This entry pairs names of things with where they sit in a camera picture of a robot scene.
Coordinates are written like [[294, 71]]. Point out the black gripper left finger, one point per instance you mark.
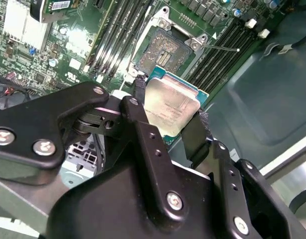
[[31, 124]]

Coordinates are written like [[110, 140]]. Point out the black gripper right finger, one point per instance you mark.
[[198, 139]]

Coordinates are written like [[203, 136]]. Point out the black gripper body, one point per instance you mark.
[[105, 211]]

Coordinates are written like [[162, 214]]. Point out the silver green CPU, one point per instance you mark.
[[168, 104]]

